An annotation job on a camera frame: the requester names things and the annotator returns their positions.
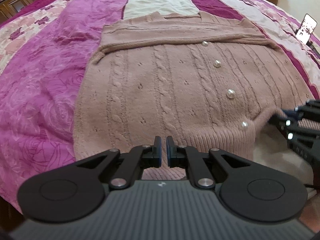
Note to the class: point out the smartphone on stand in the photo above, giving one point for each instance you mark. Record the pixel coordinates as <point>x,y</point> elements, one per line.
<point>304,32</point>

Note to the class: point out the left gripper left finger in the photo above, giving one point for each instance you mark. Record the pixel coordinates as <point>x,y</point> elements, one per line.
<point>74,191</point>

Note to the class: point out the pink knitted cardigan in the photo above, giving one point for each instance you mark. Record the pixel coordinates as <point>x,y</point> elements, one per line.
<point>206,81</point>

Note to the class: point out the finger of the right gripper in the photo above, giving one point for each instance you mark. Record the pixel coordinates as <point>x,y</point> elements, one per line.
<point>292,130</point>
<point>309,111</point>

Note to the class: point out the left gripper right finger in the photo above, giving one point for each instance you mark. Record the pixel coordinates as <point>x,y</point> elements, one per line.
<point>248,189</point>

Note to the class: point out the pink purple striped bedspread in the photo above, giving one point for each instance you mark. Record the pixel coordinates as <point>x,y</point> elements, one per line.
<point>43,59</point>

